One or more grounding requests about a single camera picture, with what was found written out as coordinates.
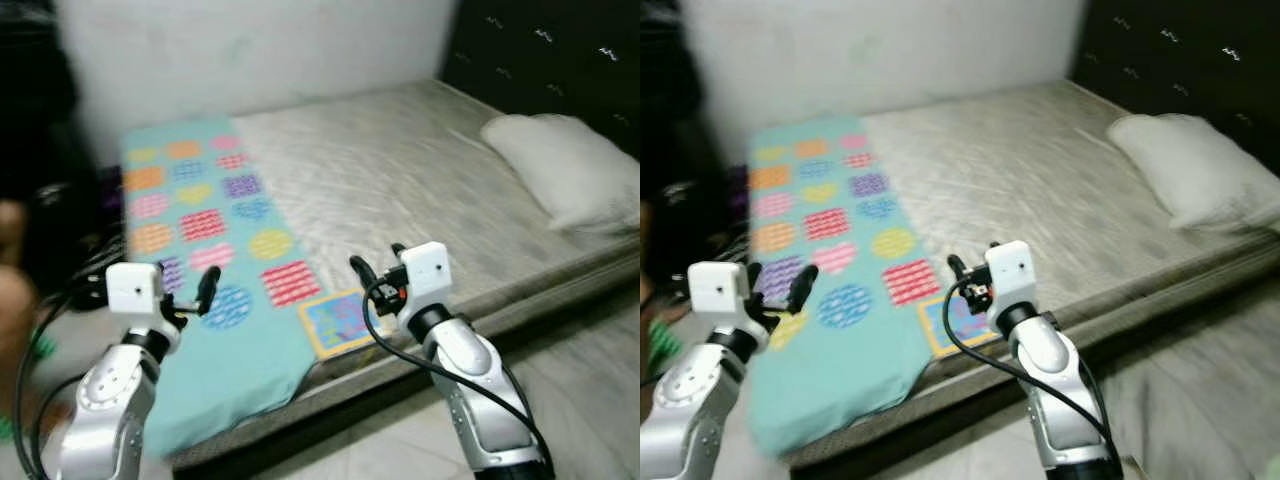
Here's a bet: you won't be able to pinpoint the yellow-edged blue children's book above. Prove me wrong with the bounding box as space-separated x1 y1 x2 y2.
918 290 1001 358
298 288 386 361

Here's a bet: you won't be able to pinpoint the white pillow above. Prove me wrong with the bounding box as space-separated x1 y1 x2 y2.
1105 113 1280 236
480 113 641 236

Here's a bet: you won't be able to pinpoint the grey quilted mattress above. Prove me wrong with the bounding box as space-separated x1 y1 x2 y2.
120 80 641 471
750 80 1280 469

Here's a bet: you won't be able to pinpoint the teal blanket coloured hearts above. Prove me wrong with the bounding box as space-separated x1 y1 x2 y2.
745 118 936 459
120 118 326 459

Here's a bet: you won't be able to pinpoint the green plastic stool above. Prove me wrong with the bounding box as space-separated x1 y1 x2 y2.
0 330 56 441
645 320 686 371

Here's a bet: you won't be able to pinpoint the dark bed base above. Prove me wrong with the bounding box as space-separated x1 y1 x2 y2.
795 265 1280 480
175 290 641 480

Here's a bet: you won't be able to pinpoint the dark cabinet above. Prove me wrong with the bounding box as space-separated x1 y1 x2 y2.
640 0 751 271
0 0 121 301

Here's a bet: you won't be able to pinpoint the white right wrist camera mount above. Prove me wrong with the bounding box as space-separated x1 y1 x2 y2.
985 240 1039 321
398 242 453 326

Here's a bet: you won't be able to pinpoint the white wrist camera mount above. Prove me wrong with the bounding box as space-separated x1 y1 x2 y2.
398 242 453 326
985 240 1039 321
104 261 181 351
688 261 766 351

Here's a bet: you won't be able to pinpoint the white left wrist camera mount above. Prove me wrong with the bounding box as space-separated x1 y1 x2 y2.
104 261 181 351
688 261 766 351

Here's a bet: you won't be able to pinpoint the long black left arm cable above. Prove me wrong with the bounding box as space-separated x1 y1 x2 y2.
640 285 693 346
14 280 109 480

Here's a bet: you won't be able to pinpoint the short black left arm cable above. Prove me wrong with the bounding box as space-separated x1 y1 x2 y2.
32 372 89 479

